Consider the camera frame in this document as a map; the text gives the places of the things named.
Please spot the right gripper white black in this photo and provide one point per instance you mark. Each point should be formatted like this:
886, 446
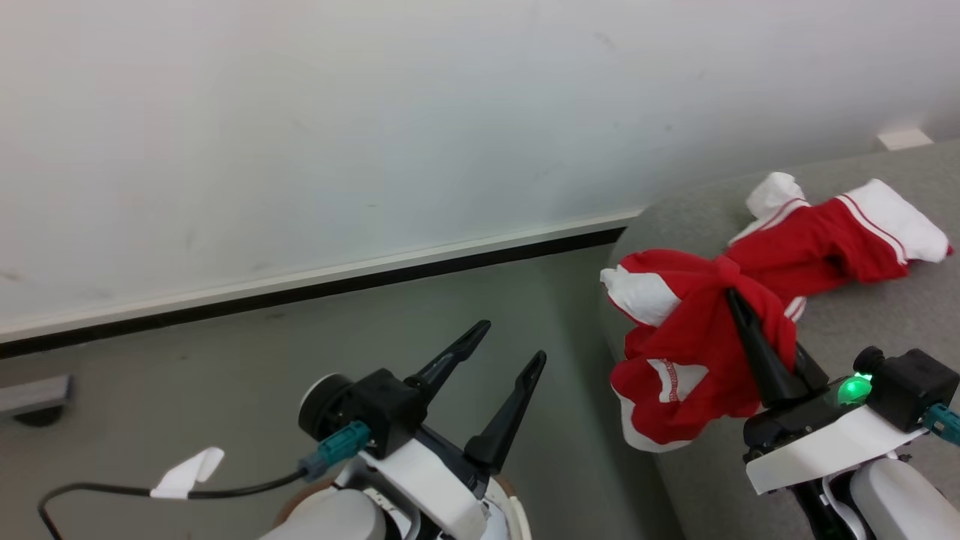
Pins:
817, 442

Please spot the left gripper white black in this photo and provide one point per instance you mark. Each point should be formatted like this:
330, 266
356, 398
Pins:
431, 487

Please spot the red and white jersey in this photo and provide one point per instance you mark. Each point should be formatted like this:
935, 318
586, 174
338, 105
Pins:
690, 330

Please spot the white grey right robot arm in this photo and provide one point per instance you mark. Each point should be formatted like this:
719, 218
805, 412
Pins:
892, 499

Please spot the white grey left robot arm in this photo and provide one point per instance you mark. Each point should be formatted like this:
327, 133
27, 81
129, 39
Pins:
330, 519

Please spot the grey fabric sofa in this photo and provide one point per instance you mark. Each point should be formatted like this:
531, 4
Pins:
862, 315

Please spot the white perforated laundry basket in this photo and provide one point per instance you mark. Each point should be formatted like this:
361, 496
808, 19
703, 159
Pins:
521, 525

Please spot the white baseboard trim strip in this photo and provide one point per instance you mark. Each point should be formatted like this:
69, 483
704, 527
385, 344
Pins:
300, 282

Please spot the black round caster foot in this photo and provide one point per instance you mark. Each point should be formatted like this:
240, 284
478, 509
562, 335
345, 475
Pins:
37, 418

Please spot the grey metal foot bar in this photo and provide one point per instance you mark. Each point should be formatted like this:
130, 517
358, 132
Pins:
34, 394

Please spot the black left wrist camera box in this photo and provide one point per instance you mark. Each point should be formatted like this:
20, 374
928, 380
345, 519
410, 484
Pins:
375, 409

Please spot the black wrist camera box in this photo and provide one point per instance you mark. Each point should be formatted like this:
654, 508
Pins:
911, 382
375, 409

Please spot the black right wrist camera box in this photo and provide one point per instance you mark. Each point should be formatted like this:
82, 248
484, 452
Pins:
911, 382

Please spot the white flat wall box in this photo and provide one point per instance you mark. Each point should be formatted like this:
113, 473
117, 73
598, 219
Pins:
904, 139

